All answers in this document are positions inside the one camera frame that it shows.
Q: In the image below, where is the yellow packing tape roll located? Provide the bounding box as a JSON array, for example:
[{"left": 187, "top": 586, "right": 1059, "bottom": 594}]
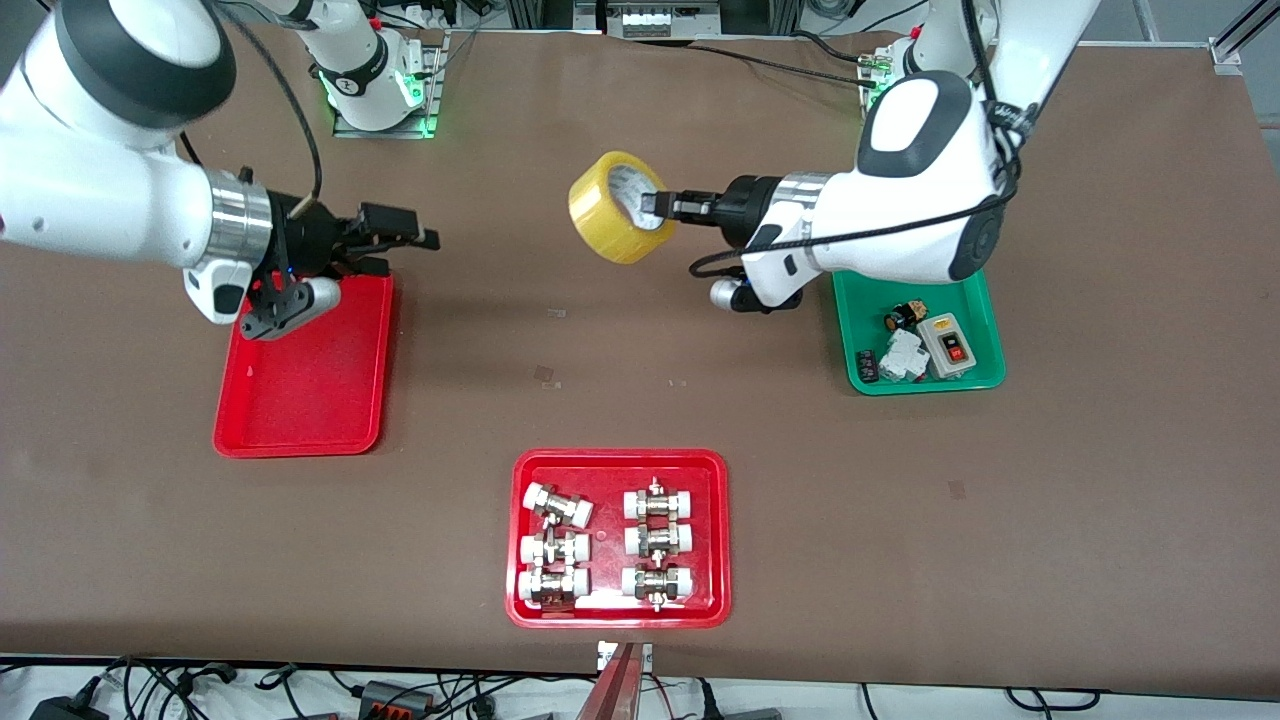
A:
[{"left": 568, "top": 151, "right": 679, "bottom": 266}]

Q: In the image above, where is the red plastic tray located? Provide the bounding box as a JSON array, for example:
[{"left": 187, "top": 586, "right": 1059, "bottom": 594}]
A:
[
  {"left": 505, "top": 448, "right": 732, "bottom": 630},
  {"left": 212, "top": 272, "right": 395, "bottom": 459}
]

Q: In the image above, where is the green plastic tray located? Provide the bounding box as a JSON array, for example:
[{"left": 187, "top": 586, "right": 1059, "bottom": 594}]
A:
[{"left": 833, "top": 268, "right": 1007, "bottom": 397}]

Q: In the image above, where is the grey power strip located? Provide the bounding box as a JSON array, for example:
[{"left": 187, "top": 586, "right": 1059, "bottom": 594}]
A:
[{"left": 605, "top": 0, "right": 723, "bottom": 41}]

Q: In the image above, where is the white plastic connector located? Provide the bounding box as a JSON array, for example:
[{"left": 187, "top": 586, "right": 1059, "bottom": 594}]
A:
[{"left": 878, "top": 328, "right": 931, "bottom": 384}]

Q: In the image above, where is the metal valve with white caps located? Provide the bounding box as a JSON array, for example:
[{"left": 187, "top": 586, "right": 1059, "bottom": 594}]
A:
[
  {"left": 517, "top": 566, "right": 591, "bottom": 609},
  {"left": 523, "top": 482, "right": 595, "bottom": 529},
  {"left": 624, "top": 522, "right": 695, "bottom": 559},
  {"left": 623, "top": 477, "right": 697, "bottom": 521},
  {"left": 621, "top": 563, "right": 696, "bottom": 612},
  {"left": 519, "top": 530, "right": 591, "bottom": 568}
]

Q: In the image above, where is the black and orange connector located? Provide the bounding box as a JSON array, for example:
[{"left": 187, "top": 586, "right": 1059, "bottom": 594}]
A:
[{"left": 358, "top": 681, "right": 438, "bottom": 717}]

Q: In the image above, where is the red metal bar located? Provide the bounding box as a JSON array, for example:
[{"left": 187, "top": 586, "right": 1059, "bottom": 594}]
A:
[{"left": 575, "top": 645, "right": 647, "bottom": 720}]

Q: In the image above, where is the black power adapter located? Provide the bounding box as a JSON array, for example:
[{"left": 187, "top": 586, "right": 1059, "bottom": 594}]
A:
[{"left": 30, "top": 696, "right": 111, "bottom": 720}]

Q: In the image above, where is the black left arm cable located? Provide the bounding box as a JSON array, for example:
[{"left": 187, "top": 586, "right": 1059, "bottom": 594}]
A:
[{"left": 688, "top": 0, "right": 1024, "bottom": 279}]

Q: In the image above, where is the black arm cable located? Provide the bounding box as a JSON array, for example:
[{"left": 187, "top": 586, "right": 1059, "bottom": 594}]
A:
[
  {"left": 688, "top": 0, "right": 1024, "bottom": 279},
  {"left": 205, "top": 0, "right": 324, "bottom": 207}
]

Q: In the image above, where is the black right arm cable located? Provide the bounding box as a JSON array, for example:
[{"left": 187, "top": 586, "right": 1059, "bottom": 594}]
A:
[{"left": 205, "top": 0, "right": 324, "bottom": 207}]

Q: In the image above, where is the black cable on table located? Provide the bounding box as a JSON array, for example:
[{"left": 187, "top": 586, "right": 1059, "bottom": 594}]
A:
[
  {"left": 790, "top": 32, "right": 873, "bottom": 63},
  {"left": 690, "top": 44, "right": 885, "bottom": 87}
]

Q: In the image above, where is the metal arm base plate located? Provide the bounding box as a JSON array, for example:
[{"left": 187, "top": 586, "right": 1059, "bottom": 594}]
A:
[{"left": 333, "top": 30, "right": 442, "bottom": 139}]

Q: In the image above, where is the grey push-button switch box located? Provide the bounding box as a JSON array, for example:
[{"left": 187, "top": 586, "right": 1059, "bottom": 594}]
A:
[{"left": 917, "top": 313, "right": 977, "bottom": 381}]

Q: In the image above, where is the aluminium frame profile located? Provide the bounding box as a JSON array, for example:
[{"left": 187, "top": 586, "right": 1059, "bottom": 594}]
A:
[{"left": 1208, "top": 0, "right": 1280, "bottom": 77}]

